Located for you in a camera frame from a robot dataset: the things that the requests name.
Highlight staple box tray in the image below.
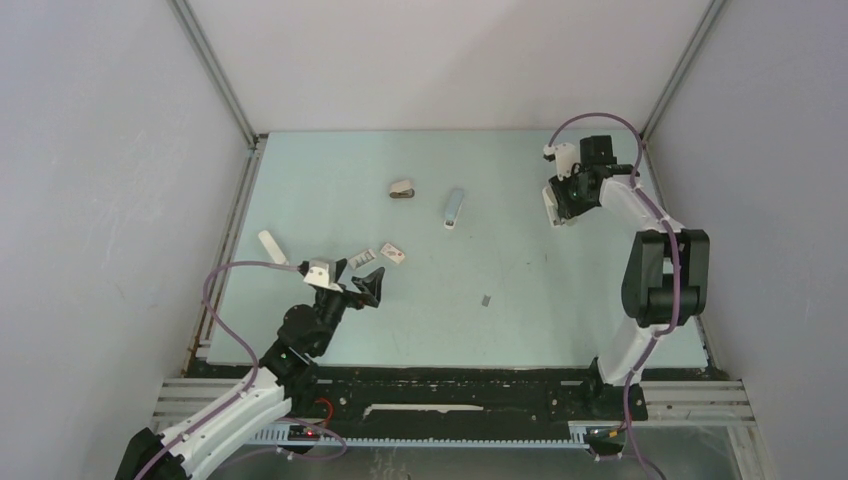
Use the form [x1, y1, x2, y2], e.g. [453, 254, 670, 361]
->
[348, 249, 376, 270]

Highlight white staple box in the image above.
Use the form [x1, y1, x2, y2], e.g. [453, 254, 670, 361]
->
[380, 242, 406, 265]

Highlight beige brown mini stapler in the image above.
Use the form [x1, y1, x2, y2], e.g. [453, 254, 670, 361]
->
[389, 179, 415, 199]

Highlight light blue stapler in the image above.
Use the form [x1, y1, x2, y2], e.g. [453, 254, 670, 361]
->
[443, 188, 465, 230]

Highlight grey white stapler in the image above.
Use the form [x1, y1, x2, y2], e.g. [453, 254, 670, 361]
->
[542, 185, 576, 228]

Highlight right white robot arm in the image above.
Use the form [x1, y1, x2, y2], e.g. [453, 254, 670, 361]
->
[543, 135, 710, 418]

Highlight white stapler at left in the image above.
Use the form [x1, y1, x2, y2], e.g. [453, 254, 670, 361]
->
[257, 230, 289, 265]

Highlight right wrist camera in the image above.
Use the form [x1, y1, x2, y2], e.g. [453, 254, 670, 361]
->
[543, 143, 580, 180]

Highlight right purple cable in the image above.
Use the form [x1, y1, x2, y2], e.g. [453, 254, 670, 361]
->
[547, 112, 684, 480]

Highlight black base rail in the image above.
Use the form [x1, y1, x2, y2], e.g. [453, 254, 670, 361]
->
[188, 360, 664, 442]

